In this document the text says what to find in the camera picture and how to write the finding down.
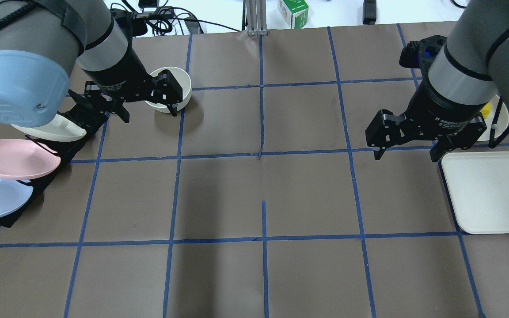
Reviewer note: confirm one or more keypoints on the white bowl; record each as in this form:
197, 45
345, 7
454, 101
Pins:
172, 87

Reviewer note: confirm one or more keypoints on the aluminium frame post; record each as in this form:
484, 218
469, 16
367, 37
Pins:
254, 17

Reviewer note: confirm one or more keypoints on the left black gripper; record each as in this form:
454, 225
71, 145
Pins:
119, 79

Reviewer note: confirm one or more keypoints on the black power adapter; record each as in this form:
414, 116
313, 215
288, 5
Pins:
369, 12

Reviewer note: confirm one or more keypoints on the yellow lemon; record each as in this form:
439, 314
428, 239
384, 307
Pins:
486, 110

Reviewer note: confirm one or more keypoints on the green white box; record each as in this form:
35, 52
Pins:
294, 12

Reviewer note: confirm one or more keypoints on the white rectangular tray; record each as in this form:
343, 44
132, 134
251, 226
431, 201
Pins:
478, 184

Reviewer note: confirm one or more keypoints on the white plate with lemon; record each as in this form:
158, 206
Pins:
502, 121

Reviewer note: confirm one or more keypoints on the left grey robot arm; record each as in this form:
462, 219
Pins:
51, 48

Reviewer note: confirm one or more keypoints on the white plate in rack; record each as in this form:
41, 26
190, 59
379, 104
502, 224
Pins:
60, 129

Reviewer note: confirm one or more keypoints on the black plate rack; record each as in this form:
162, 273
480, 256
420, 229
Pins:
88, 113

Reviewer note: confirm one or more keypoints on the pink plate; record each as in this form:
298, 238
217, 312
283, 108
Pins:
22, 159

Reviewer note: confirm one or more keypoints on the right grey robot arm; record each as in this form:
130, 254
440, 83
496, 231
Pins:
461, 73

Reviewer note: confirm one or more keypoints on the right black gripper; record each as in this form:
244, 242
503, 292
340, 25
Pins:
441, 110

